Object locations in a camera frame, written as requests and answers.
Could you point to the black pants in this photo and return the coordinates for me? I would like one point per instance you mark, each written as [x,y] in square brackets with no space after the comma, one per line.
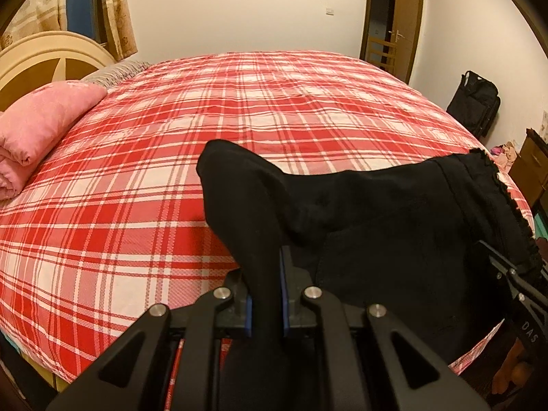
[385,231]

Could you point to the brown wooden door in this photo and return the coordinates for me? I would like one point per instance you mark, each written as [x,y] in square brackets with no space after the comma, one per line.
[406,17]

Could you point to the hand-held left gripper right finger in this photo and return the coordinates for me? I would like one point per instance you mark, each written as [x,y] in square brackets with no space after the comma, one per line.
[284,295]

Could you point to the teal box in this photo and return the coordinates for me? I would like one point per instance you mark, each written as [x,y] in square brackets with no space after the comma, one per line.
[542,231]

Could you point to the pink folded blanket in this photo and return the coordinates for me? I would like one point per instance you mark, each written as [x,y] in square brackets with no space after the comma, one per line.
[38,124]

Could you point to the red plaid bedsheet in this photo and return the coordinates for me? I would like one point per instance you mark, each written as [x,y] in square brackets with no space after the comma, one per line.
[214,107]

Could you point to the beige patterned curtain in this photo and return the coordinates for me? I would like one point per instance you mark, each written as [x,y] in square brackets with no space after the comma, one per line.
[120,13]
[38,4]

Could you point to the black suitcase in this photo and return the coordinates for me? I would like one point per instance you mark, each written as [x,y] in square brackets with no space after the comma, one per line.
[475,102]

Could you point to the person's right hand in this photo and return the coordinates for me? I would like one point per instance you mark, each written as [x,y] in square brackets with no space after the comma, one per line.
[516,368]

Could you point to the grey striped pillow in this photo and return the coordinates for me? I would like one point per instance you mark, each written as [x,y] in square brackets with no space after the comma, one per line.
[117,72]

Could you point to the wooden bed frame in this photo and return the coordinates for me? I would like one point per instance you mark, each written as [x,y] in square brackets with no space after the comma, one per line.
[38,370]

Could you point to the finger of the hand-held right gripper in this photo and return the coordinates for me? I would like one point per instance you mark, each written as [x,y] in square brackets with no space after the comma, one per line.
[524,291]

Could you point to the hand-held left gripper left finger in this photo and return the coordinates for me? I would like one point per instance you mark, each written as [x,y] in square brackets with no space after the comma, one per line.
[248,313]

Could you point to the cream wooden headboard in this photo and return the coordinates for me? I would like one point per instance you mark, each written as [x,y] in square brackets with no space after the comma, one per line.
[38,58]

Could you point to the pile of clothes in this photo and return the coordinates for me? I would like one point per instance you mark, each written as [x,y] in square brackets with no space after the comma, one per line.
[505,154]

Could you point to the brown wooden cabinet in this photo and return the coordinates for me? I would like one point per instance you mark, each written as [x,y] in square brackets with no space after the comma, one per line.
[531,171]

